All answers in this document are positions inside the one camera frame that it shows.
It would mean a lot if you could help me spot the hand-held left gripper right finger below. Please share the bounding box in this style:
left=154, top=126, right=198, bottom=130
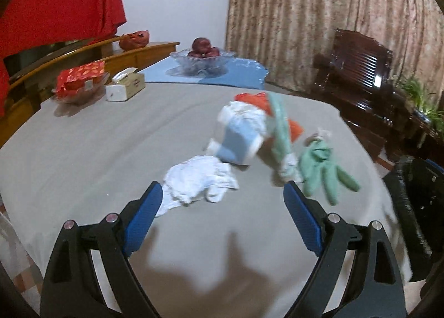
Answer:
left=282, top=181, right=408, bottom=318

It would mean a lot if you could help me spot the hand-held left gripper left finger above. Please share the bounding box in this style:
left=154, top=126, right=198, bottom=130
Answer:
left=40, top=181, right=163, bottom=318

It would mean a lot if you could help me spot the green rubber glove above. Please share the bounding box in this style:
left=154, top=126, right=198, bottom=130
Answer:
left=298, top=139, right=361, bottom=206
left=265, top=92, right=302, bottom=183

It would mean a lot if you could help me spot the white tissue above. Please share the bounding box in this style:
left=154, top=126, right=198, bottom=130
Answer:
left=156, top=156, right=241, bottom=217

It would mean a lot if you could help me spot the red knitted cloth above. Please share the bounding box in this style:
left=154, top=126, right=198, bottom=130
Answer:
left=287, top=118, right=305, bottom=143

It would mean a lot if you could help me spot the trash bin with black bag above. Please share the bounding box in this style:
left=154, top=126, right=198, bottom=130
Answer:
left=383, top=155, right=444, bottom=282

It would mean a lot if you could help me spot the red plastic bag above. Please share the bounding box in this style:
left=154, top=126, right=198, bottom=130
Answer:
left=234, top=92, right=273, bottom=114

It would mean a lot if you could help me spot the grey tablecloth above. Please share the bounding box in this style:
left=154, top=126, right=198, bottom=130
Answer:
left=0, top=80, right=413, bottom=318

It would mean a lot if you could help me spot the white tissue box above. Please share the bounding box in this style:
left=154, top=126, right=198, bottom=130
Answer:
left=105, top=67, right=146, bottom=102

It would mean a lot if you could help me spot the glass dish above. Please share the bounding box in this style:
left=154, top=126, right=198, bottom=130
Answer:
left=51, top=73, right=112, bottom=105

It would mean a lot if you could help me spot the dark wooden side table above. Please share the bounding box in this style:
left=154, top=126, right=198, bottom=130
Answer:
left=382, top=96, right=444, bottom=162

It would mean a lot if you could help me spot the red patterned packet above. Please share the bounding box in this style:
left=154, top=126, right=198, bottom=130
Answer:
left=55, top=61, right=106, bottom=96

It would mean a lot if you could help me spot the blue tablecloth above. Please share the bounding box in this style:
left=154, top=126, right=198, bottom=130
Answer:
left=139, top=54, right=271, bottom=90

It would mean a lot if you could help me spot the dark wooden armchair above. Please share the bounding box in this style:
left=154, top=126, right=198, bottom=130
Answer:
left=309, top=28, right=413, bottom=162

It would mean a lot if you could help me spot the wooden sideboard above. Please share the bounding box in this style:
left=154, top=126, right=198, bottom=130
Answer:
left=0, top=35, right=181, bottom=148

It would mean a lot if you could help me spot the glass fruit bowl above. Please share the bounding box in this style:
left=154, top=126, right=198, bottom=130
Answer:
left=170, top=48, right=238, bottom=77

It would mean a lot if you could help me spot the green potted plant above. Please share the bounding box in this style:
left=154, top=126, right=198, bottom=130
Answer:
left=392, top=75, right=441, bottom=121

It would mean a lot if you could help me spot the red bag on cabinet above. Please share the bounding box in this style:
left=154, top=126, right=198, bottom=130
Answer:
left=119, top=30, right=150, bottom=51

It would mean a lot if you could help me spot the dark screen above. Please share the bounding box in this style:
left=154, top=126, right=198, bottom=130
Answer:
left=3, top=38, right=115, bottom=79

